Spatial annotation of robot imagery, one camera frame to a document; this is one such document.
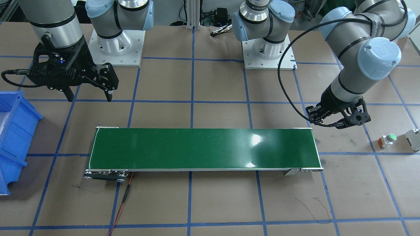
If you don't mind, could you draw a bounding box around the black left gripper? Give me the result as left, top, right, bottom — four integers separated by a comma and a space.
305, 88, 371, 129

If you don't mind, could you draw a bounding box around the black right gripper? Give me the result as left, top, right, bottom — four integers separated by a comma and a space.
28, 35, 119, 102

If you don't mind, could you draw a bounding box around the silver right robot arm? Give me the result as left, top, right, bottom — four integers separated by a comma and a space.
12, 0, 154, 102

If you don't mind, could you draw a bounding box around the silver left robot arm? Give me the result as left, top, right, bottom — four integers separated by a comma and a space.
232, 0, 416, 129

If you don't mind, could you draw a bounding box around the white circuit breaker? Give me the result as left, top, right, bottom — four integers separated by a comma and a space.
405, 129, 420, 152

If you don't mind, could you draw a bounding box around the green conveyor belt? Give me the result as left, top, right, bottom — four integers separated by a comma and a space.
84, 127, 324, 182

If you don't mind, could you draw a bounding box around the blue plastic bin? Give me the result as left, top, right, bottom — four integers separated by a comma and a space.
0, 91, 43, 195

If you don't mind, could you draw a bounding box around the silver metal bar tool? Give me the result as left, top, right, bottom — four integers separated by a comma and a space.
210, 24, 232, 37

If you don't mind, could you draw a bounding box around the black power adapter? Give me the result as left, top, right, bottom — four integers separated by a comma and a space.
213, 8, 228, 25

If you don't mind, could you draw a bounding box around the green push button switch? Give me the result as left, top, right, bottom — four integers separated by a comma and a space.
378, 133, 397, 149

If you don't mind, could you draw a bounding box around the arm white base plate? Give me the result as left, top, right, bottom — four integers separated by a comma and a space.
89, 30, 145, 67
241, 34, 297, 70

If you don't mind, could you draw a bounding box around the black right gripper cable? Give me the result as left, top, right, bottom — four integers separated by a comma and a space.
1, 69, 36, 88

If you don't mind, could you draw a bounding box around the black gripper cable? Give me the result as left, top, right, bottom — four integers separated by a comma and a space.
278, 0, 408, 128
1, 69, 36, 88

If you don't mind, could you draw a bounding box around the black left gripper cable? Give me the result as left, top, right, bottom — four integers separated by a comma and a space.
278, 0, 408, 128

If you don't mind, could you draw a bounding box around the red black power cable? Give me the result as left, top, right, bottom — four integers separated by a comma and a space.
108, 172, 135, 236

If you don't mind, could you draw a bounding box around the aluminium frame post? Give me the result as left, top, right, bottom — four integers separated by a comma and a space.
185, 0, 201, 31

